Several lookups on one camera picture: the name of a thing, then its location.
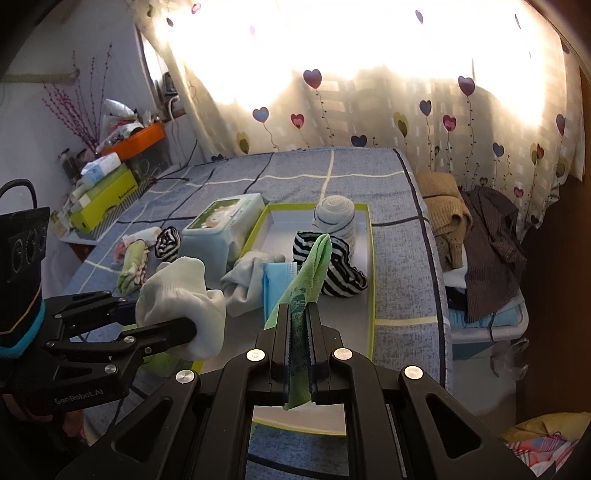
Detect white plastic basket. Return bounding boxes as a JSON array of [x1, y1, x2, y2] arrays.
[[445, 268, 530, 345]]

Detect pink striped cloth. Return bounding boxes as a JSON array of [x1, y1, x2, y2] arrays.
[[507, 434, 580, 478]]

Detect white plastic bag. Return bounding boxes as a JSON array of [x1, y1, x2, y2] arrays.
[[102, 98, 137, 127]]

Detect tan knit sweater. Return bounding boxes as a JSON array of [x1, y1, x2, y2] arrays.
[[418, 173, 472, 271]]

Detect shallow lime green box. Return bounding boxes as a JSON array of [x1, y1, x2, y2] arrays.
[[148, 200, 377, 437]]

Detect orange plastic tray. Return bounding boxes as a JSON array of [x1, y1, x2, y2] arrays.
[[98, 121, 167, 158]]

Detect beige sock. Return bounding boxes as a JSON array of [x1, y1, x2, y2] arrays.
[[313, 195, 357, 241]]

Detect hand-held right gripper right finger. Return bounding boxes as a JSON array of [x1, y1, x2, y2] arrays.
[[305, 302, 539, 480]]

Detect large black white striped sock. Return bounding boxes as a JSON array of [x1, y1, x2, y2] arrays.
[[292, 231, 369, 297]]

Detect white fluffy cloth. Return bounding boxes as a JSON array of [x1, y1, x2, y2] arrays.
[[131, 225, 163, 250]]

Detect wet wipes pack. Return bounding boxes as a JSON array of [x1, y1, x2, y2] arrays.
[[181, 193, 266, 278]]

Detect heart print curtain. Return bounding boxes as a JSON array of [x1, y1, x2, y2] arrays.
[[131, 0, 583, 245]]

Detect purple decorative twigs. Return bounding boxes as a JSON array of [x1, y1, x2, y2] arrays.
[[42, 44, 115, 151]]

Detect green bunny sock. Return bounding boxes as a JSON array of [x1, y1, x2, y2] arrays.
[[115, 242, 149, 297]]

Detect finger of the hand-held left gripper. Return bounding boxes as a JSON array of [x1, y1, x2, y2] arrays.
[[44, 291, 139, 344], [46, 318, 199, 384]]

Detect small black white striped sock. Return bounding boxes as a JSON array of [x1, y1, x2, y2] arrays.
[[154, 226, 184, 260]]

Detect lime green long box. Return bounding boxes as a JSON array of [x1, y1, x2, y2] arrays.
[[69, 182, 140, 232]]

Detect dark glass jars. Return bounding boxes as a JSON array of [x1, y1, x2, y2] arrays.
[[58, 148, 90, 181]]

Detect green printed cloth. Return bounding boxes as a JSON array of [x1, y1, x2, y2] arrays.
[[264, 233, 333, 411]]

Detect brown wooden wardrobe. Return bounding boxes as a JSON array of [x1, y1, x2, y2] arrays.
[[519, 65, 591, 418]]

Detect grey white sock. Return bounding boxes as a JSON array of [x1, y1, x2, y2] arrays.
[[221, 251, 287, 318]]

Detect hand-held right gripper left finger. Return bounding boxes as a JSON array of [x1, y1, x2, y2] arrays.
[[55, 302, 296, 480]]

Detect white knit sock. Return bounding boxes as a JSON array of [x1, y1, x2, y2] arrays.
[[135, 256, 227, 361]]

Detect pink white small cloth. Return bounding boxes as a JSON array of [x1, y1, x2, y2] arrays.
[[112, 234, 134, 267]]

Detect yellow cloth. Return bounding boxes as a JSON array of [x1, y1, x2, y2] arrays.
[[502, 412, 589, 446]]

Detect light blue cloth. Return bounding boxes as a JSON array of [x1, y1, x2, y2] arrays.
[[448, 307, 509, 330]]

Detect brown plaid shirt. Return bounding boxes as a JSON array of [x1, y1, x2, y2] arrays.
[[462, 187, 528, 324]]

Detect white side shelf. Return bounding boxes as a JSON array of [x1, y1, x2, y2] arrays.
[[58, 217, 125, 245]]

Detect blue face mask bundle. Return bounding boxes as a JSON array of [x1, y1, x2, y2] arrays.
[[262, 262, 298, 324]]

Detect light blue tissue pack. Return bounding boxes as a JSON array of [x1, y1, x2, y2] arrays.
[[81, 154, 122, 180]]

